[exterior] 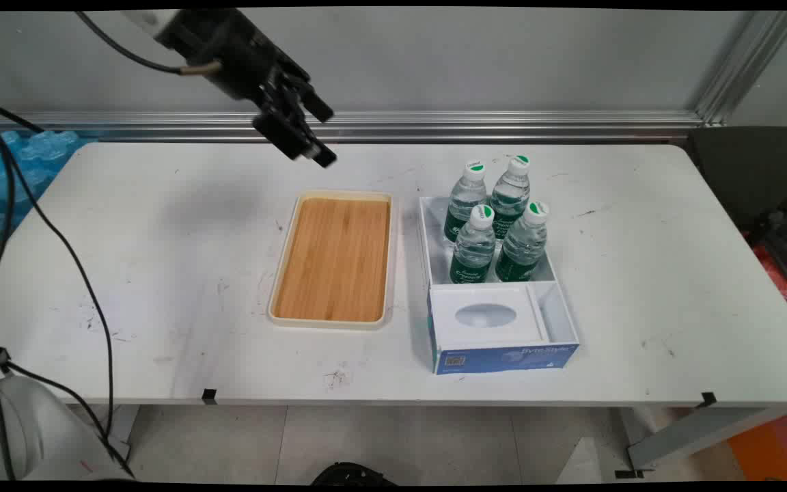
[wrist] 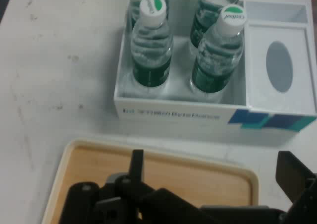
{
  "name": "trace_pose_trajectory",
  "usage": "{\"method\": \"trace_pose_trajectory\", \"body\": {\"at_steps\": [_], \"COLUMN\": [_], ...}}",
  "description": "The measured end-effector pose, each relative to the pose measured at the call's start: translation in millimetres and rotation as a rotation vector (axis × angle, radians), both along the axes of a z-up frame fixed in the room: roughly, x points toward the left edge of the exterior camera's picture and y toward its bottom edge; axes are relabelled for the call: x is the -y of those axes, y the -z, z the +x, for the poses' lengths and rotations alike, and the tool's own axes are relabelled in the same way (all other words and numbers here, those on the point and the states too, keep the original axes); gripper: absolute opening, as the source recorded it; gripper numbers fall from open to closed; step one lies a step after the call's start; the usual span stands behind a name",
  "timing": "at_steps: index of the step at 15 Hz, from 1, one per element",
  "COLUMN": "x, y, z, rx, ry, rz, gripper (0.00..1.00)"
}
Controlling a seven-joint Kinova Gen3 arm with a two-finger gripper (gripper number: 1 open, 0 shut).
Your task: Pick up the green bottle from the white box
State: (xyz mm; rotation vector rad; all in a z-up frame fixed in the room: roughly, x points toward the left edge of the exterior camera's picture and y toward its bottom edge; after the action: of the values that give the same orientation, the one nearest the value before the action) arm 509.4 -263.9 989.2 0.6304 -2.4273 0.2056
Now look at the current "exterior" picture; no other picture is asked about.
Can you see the bamboo tray with cream rim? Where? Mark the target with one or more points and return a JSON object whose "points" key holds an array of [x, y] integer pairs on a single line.
{"points": [[335, 260]]}

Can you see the black round floor object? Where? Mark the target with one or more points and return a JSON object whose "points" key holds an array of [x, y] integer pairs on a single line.
{"points": [[352, 475]]}

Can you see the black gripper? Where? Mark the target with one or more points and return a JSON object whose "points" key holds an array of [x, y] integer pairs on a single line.
{"points": [[229, 51]]}

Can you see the grey table leg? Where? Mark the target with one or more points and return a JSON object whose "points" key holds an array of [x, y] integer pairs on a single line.
{"points": [[694, 430]]}

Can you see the green label water bottle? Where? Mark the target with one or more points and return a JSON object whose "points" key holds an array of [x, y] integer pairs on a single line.
{"points": [[473, 249], [511, 195], [465, 201], [522, 246]]}

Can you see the orange red box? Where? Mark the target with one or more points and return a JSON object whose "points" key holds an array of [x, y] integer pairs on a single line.
{"points": [[772, 444]]}

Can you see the white and blue compartment box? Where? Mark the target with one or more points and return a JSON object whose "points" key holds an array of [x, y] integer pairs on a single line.
{"points": [[496, 328]]}

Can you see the red patterned bag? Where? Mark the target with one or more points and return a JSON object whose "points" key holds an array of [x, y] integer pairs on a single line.
{"points": [[776, 273]]}

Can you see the aluminium frame rail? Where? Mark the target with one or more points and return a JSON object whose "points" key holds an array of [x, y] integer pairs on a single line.
{"points": [[434, 124]]}

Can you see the blue wrapped water bottle pack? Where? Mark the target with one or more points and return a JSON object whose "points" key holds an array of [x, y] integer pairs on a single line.
{"points": [[18, 171]]}

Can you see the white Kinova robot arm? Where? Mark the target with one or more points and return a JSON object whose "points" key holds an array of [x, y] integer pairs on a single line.
{"points": [[31, 424]]}

